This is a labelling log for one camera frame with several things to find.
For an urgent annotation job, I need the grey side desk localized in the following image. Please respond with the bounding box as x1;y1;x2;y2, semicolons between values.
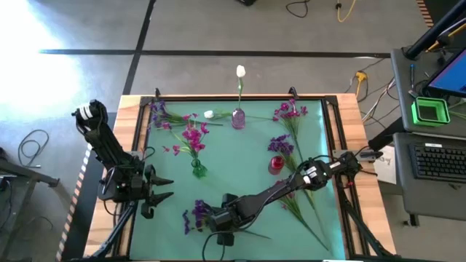
390;46;466;138

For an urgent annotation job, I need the black looped floor cable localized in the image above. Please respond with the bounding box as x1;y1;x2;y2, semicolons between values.
285;0;311;19

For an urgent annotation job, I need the black diagonal support strut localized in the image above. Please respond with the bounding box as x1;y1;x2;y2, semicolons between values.
336;174;396;260
90;202;139;260

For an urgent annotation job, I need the green glass vase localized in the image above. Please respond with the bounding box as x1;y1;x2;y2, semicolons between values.
191;158;208;179

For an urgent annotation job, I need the teal table mat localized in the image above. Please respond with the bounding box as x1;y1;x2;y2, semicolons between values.
129;100;346;261

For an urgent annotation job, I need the magenta artificial flower spray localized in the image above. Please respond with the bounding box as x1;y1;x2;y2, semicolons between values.
275;180;331;252
162;113;211;169
272;98;309;159

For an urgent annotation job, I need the white paper sheet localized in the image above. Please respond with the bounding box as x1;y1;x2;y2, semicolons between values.
373;145;398;186

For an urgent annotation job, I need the blue-screen monitor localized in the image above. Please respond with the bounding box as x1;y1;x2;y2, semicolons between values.
424;47;466;99

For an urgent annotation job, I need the black desk leg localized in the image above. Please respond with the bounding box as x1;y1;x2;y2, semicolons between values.
367;116;406;151

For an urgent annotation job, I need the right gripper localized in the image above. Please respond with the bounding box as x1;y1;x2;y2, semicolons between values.
210;193;252;247

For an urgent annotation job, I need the black table-edge bracket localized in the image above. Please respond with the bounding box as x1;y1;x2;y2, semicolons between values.
358;148;384;163

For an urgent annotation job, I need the black striped-edge floor mat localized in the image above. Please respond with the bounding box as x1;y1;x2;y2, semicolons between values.
54;112;117;262
416;0;466;30

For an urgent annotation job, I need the red ribbed glass vase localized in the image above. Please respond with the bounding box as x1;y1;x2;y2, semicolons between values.
268;155;285;176

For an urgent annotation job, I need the black keyboard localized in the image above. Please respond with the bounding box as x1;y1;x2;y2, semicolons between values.
408;143;466;184

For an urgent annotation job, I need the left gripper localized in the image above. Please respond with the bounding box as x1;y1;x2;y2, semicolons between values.
126;164;175;220

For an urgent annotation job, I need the green plastic bin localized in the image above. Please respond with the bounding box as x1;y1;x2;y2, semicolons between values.
411;95;451;128

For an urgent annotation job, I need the grey metal stand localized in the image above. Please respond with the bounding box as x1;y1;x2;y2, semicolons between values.
0;145;61;262

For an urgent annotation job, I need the yellow cable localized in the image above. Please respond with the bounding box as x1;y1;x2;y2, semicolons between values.
335;0;360;23

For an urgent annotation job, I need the white artificial tulip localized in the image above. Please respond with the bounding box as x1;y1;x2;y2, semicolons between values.
202;108;275;121
235;64;247;112

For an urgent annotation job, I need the black coiled floor cable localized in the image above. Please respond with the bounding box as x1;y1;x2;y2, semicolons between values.
17;129;50;169

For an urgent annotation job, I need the grey keyboard desk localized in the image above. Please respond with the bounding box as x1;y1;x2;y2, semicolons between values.
392;131;466;222

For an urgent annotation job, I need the pink glass bottle vase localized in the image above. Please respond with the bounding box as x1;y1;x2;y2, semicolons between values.
231;108;246;130

